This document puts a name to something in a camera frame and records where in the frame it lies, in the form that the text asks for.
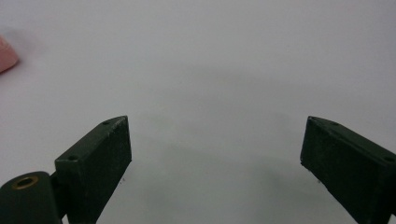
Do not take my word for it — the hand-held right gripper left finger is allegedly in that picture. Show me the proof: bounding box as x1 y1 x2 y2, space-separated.
54 115 133 224

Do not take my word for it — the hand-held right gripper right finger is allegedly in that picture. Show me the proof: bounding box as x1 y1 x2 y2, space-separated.
300 116 396 224

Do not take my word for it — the pink object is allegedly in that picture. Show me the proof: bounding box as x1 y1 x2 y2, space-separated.
0 35 21 75

